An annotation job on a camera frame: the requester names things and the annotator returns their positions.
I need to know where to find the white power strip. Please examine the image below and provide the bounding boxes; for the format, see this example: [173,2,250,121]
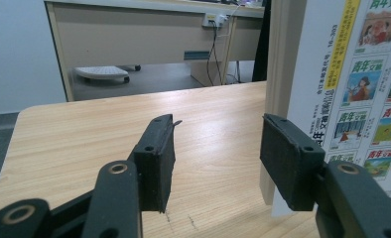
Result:
[201,13,229,29]

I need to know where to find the white cabinet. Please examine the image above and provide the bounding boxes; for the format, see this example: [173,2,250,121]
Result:
[0,0,67,117]

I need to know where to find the low wheeled platform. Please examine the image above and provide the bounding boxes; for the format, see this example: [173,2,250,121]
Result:
[73,64,142,84]

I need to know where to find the beige office desk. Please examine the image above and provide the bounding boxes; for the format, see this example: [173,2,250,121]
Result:
[44,0,267,102]

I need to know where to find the black desk cable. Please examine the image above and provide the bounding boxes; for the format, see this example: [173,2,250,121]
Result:
[205,24,225,87]

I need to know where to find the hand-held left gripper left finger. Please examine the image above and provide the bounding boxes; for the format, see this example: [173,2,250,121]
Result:
[130,113,184,213]

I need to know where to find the white picture grid magazine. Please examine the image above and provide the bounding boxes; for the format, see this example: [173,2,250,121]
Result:
[258,0,391,219]

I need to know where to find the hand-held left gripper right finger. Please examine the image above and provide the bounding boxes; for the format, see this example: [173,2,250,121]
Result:
[259,113,326,212]

